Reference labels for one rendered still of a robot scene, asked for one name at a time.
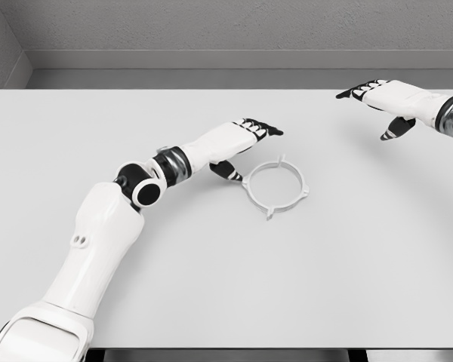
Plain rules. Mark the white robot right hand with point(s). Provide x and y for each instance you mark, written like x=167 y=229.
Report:
x=390 y=98

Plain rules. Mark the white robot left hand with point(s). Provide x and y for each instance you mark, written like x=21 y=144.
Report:
x=234 y=137

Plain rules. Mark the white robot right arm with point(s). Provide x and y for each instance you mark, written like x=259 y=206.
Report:
x=447 y=113

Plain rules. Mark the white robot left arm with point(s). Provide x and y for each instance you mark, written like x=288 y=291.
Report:
x=98 y=234

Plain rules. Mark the white round pipe clamp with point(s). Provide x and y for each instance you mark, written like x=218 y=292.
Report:
x=253 y=196

